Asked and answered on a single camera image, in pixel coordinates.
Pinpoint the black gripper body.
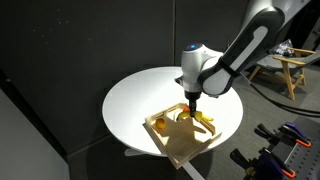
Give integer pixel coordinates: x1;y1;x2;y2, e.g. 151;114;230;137
184;90;202;102

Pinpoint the toy orange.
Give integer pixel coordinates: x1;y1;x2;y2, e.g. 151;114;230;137
154;117;167;131

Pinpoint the crumpled clear plastic bag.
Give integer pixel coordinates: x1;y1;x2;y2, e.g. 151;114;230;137
269;38;295;57

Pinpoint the wooden lounge chair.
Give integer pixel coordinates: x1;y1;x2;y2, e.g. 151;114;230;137
246;46;320;102

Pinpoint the perforated metal board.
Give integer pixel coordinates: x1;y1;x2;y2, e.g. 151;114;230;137
284;142;320;180

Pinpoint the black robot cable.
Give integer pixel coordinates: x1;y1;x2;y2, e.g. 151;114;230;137
249;82;320;118

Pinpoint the yellow toy banana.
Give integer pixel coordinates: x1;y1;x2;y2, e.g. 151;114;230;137
176;110;215;123

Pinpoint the wooden tray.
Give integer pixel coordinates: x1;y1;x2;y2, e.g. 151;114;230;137
143;102;224;170

